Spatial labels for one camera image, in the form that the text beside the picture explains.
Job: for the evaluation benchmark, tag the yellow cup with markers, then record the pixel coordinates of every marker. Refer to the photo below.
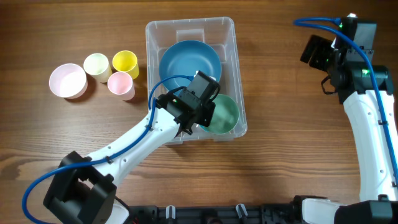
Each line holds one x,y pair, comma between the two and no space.
126,61

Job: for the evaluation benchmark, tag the cream cup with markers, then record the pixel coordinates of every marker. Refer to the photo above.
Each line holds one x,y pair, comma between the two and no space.
97,65

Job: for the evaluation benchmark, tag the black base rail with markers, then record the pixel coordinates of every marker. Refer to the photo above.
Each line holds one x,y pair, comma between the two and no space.
241,213

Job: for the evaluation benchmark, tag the dark blue bowl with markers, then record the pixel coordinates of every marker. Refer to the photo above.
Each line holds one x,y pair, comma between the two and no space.
189,56

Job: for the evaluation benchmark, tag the mint green bowl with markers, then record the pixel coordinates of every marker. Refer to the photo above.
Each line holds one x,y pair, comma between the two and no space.
225,116

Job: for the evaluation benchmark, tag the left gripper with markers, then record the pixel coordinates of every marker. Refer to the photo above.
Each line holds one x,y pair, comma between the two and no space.
206,117

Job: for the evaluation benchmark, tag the pink cup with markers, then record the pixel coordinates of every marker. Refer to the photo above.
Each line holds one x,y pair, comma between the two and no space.
121,84

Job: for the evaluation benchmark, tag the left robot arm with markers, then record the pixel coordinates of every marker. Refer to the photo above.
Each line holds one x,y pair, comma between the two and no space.
83,189

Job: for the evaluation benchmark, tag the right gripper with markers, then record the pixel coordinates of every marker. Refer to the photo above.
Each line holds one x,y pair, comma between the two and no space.
323,46

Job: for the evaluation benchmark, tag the clear plastic storage container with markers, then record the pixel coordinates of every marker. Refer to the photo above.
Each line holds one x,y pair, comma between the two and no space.
217,32

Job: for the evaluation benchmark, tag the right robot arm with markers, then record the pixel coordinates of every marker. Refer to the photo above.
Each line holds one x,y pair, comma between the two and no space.
371,115

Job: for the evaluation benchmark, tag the pink bowl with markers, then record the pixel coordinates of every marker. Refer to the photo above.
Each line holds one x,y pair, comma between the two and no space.
68,81

